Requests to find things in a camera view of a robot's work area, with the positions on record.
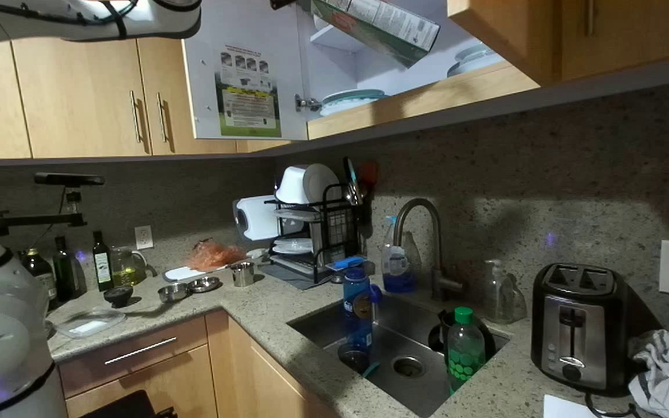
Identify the green cereal box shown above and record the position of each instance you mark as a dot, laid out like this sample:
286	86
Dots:
384	27

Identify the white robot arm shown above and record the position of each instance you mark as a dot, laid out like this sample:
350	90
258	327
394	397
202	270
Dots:
28	374

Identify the open white cabinet door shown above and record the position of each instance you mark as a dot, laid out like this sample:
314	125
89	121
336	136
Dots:
245	70

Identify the wooden upper right cabinet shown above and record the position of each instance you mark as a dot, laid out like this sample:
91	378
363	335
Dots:
556	39

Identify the black dish drying rack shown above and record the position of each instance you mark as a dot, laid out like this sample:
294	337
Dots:
317	234

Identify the white bowl on rack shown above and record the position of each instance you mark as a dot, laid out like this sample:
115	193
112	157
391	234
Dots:
308	184

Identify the blue water bottle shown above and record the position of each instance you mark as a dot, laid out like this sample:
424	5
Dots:
359	296

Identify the small steel cup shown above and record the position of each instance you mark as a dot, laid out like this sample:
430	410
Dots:
242	272

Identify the steel kitchen faucet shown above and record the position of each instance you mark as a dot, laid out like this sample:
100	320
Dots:
443	287

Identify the orange plastic bag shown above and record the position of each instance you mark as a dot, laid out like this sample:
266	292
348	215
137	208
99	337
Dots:
211	254

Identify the black mug in sink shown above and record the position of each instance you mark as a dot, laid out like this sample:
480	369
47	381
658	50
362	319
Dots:
437	337

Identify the steel kitchen sink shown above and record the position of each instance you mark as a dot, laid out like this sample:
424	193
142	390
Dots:
402	360

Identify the green soda bottle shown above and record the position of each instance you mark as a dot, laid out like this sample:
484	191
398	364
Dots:
466	347

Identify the clear glass soap dispenser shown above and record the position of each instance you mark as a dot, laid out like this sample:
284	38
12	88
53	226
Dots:
502	296

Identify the dark olive oil bottle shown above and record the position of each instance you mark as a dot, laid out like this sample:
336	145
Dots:
100	260

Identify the black silver toaster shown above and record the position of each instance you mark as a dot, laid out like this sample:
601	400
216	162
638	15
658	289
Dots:
580	325

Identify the dark wine bottle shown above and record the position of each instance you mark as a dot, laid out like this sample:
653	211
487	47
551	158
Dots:
68	272

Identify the wooden lower drawer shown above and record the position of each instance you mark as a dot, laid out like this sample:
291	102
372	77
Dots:
112	360

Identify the wooden upper left cabinets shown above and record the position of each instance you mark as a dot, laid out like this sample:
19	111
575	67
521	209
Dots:
100	101

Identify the white crumpled cloth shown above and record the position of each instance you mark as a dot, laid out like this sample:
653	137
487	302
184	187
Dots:
667	374

